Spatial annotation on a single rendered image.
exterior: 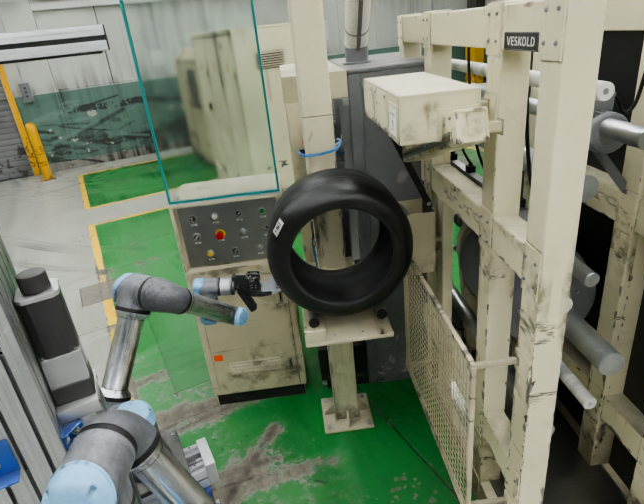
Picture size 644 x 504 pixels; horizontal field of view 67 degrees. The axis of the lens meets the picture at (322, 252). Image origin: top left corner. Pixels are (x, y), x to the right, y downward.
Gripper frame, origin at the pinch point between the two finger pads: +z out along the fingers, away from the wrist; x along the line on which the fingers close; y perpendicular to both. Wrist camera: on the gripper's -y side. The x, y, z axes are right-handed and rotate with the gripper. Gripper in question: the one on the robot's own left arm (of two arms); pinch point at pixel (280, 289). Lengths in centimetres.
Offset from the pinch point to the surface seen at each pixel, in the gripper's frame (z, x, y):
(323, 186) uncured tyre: 16, -8, 47
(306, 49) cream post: 11, 26, 92
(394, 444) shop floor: 58, 6, -95
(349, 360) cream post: 35, 26, -56
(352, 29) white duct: 36, 75, 100
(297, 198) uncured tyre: 6.7, -7.6, 42.2
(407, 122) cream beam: 38, -36, 74
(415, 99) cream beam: 40, -36, 81
